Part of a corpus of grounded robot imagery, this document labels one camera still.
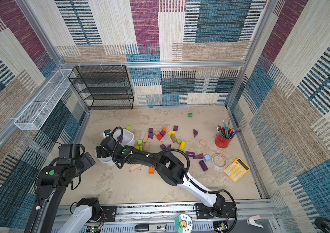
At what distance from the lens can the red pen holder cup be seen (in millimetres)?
895

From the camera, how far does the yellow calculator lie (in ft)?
2.82

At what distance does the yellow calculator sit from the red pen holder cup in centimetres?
12
